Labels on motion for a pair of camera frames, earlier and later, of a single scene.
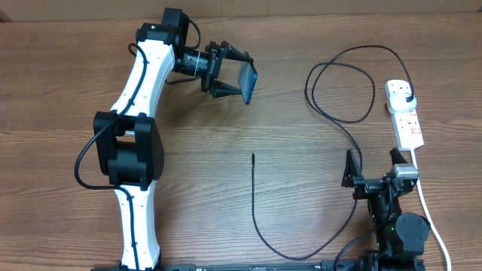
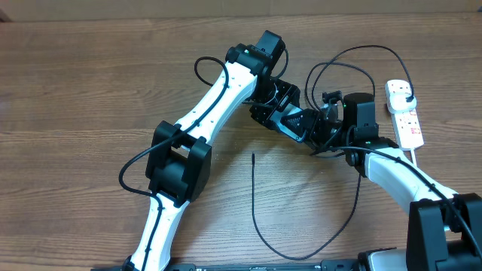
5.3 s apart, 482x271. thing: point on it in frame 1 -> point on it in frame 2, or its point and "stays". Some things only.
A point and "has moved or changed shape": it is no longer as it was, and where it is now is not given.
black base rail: [367, 263] stays
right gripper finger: [352, 172] -> [303, 121]
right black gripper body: [367, 187] -> [327, 133]
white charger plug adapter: [398, 102] stays
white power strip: [407, 128] stays
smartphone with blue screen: [247, 77] has moved or changed shape
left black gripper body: [212, 61] -> [270, 98]
